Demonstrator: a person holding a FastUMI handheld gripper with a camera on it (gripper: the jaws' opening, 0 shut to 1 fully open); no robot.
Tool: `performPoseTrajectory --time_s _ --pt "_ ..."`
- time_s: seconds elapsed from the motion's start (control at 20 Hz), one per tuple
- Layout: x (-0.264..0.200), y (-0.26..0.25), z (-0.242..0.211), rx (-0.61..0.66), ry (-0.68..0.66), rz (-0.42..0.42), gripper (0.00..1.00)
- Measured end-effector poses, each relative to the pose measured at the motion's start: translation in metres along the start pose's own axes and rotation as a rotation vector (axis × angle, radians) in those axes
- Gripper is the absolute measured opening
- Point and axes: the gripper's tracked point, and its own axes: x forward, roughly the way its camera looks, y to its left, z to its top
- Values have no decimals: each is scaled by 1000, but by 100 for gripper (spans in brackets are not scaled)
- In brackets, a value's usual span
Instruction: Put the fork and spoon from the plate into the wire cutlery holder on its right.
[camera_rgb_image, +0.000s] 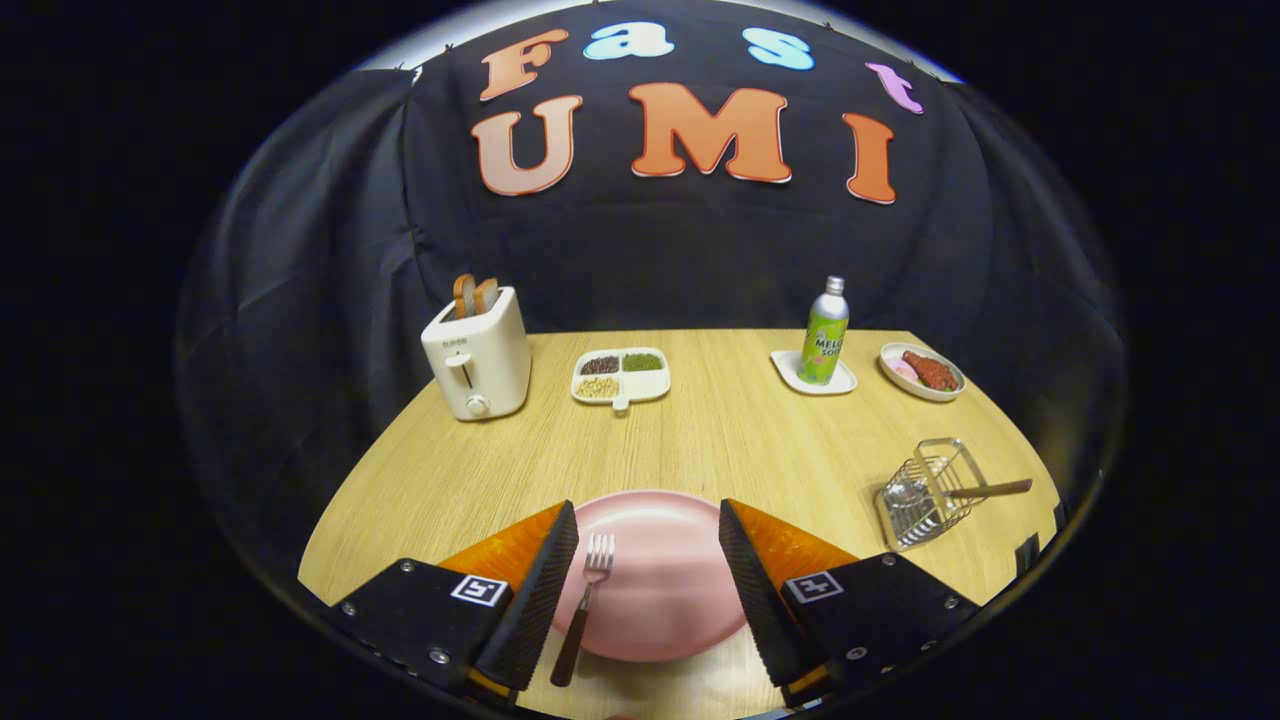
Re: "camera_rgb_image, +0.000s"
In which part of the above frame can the metal spoon with wooden handle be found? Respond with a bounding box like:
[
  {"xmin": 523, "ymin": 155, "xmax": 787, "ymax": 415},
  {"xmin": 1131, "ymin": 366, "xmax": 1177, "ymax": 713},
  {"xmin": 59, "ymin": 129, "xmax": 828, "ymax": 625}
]
[{"xmin": 882, "ymin": 478, "xmax": 1034, "ymax": 513}]

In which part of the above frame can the green soda bottle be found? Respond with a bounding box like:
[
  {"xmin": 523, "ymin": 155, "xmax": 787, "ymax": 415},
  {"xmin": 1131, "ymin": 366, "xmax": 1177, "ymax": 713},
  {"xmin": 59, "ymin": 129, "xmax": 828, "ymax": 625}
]
[{"xmin": 797, "ymin": 276, "xmax": 851, "ymax": 386}]

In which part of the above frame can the metal fork with wooden handle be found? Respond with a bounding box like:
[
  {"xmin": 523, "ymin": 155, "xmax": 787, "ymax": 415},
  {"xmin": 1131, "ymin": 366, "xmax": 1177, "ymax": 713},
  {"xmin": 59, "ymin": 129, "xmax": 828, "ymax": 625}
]
[{"xmin": 549, "ymin": 533, "xmax": 617, "ymax": 688}]

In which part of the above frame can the red meat piece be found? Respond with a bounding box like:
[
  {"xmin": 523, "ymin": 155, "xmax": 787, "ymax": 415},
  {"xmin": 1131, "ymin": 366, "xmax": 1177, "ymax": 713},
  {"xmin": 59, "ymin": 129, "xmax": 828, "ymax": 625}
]
[{"xmin": 901, "ymin": 350, "xmax": 960, "ymax": 392}]

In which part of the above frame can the white plate of food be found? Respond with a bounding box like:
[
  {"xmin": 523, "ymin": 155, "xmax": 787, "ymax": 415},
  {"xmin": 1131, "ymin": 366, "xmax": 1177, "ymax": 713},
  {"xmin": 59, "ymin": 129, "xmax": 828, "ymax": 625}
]
[{"xmin": 879, "ymin": 342, "xmax": 967, "ymax": 403}]

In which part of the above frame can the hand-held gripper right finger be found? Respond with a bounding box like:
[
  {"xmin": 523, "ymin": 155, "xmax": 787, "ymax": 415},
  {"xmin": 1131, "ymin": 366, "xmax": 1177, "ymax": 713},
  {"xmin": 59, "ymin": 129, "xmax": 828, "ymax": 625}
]
[{"xmin": 718, "ymin": 498, "xmax": 986, "ymax": 706}]

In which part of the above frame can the white divided dish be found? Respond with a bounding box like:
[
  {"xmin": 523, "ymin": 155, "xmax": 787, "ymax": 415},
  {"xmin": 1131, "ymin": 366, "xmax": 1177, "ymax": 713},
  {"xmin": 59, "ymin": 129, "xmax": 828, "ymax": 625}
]
[{"xmin": 570, "ymin": 346, "xmax": 672, "ymax": 413}]

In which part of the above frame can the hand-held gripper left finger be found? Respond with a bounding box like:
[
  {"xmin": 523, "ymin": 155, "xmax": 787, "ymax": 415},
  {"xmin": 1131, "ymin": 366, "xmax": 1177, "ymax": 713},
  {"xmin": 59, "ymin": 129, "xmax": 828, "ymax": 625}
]
[{"xmin": 330, "ymin": 500, "xmax": 581, "ymax": 701}]

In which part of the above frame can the pink plate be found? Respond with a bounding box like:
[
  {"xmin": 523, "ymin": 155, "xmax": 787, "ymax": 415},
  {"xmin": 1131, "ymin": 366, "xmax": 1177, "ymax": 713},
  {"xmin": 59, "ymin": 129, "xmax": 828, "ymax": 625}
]
[{"xmin": 548, "ymin": 489, "xmax": 751, "ymax": 663}]

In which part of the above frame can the cream toaster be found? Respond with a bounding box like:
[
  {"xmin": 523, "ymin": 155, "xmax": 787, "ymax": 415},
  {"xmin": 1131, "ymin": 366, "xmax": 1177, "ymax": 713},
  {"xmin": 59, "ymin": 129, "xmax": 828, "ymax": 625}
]
[{"xmin": 420, "ymin": 286, "xmax": 533, "ymax": 422}]

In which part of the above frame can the metal wire basket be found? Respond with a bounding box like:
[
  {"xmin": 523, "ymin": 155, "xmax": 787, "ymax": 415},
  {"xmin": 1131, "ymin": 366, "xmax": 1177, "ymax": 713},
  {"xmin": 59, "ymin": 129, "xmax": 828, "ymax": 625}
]
[{"xmin": 874, "ymin": 437, "xmax": 989, "ymax": 553}]

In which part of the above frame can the white square coaster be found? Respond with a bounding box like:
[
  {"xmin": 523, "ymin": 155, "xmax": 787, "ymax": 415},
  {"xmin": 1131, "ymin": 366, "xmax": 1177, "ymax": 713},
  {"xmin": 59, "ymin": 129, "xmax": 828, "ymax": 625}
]
[{"xmin": 769, "ymin": 349, "xmax": 858, "ymax": 396}]

